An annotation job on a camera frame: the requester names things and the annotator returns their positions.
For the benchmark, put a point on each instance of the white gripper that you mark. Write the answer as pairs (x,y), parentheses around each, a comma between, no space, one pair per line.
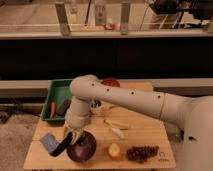
(76,133)

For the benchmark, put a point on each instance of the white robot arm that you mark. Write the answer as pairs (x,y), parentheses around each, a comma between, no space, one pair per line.
(193,115)

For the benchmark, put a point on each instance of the purple bowl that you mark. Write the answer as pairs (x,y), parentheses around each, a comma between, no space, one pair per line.
(83,149)

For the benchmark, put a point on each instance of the orange bowl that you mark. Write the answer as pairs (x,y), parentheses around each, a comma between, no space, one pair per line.
(110,82)

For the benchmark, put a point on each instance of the blue sponge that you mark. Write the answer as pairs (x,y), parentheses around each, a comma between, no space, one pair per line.
(49,143)

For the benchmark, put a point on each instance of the green plastic tray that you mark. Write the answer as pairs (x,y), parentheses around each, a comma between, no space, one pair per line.
(59,92)

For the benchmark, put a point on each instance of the orange fruit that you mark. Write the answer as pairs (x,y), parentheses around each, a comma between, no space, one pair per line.
(114,151)

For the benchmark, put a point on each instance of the wooden spoon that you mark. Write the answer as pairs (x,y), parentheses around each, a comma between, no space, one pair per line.
(120,126)

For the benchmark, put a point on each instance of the dark grape bunch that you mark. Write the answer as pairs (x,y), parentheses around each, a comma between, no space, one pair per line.
(141,154)

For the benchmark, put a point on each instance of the red handled tool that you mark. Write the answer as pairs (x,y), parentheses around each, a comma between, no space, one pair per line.
(52,109)

